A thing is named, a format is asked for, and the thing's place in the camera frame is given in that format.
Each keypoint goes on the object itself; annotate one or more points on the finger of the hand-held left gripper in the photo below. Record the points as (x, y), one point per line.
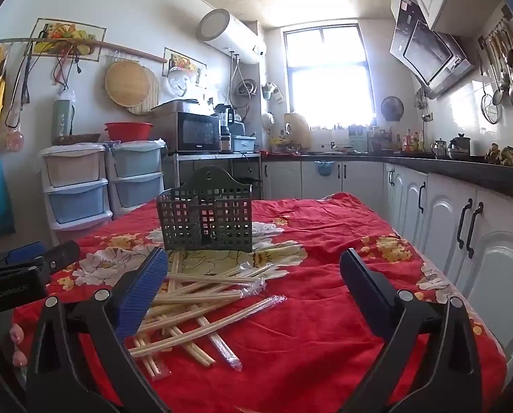
(24, 253)
(60, 256)

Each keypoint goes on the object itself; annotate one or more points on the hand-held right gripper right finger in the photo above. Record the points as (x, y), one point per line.
(364, 284)

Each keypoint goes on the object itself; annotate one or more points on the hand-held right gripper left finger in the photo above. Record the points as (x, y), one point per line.
(140, 286)

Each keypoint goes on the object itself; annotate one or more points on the set of chopsticks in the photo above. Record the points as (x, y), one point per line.
(204, 297)

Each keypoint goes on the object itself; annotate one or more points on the dark green plastic utensil basket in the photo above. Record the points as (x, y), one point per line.
(222, 223)

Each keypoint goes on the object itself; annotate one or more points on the row of hanging kitchen utensils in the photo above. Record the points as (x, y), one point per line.
(510, 73)

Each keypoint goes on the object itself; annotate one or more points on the person's left hand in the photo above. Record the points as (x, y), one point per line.
(17, 332)

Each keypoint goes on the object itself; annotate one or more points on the white plastic drawer tower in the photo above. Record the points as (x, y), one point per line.
(73, 180)

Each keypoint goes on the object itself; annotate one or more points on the red floral blanket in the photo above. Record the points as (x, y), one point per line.
(303, 331)

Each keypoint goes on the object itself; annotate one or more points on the pink hanging pouch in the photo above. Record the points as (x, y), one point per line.
(14, 137)

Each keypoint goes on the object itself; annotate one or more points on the blue plastic drawer tower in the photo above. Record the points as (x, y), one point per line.
(138, 167)

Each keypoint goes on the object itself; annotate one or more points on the shallow wicker basket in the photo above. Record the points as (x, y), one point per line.
(75, 139)

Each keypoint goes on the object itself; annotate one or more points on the small blue hanging bin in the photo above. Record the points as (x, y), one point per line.
(324, 168)

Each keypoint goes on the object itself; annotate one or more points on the white lower kitchen cabinets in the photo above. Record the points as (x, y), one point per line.
(497, 245)

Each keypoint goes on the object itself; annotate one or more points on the green thermos bottle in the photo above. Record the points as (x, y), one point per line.
(62, 116)

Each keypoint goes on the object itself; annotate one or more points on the red plastic basin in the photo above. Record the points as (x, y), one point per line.
(129, 131)

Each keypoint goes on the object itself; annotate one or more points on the green knife block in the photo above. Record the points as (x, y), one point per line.
(358, 140)

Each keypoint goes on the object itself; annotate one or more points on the metal shelf rack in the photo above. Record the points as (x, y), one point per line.
(213, 157)

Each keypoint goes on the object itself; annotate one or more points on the group of condiment bottles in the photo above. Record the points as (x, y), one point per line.
(409, 141)

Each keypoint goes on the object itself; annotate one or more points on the steel kettle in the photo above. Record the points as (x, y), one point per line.
(440, 148)

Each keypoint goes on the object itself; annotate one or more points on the black kitchen countertop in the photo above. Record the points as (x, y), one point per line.
(475, 172)

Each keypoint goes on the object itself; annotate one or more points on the black microwave oven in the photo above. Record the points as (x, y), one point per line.
(196, 133)

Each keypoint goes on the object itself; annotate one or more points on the beige cutting board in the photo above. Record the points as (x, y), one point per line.
(298, 131)

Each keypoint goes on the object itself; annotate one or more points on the steel pot with lid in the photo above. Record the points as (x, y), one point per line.
(459, 147)

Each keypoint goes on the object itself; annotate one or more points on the grey-blue plastic bin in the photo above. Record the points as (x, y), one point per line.
(243, 143)

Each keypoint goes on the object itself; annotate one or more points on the black blender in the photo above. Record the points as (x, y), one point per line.
(225, 129)

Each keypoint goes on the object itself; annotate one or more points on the round woven mat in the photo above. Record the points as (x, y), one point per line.
(153, 99)

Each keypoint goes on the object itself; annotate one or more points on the steel baking pan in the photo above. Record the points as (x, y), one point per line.
(174, 106)

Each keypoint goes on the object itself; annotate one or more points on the round bamboo tray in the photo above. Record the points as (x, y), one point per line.
(125, 84)

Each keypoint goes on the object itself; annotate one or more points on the pile of ginger roots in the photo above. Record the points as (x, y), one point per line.
(508, 155)

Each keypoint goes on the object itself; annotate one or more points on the white round plastic lid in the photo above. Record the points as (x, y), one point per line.
(181, 81)

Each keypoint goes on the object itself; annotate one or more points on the kitchen window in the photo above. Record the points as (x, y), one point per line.
(325, 73)

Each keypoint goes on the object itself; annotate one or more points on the long wooden rod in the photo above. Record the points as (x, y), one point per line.
(131, 51)

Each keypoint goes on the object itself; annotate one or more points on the steel range hood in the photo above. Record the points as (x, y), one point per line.
(432, 56)

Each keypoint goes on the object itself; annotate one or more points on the white cylindrical water heater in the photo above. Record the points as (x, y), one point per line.
(235, 38)

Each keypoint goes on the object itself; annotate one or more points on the large fruit wall picture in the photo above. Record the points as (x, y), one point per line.
(65, 34)

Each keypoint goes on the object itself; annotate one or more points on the small fruit wall picture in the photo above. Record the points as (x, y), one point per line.
(183, 62)

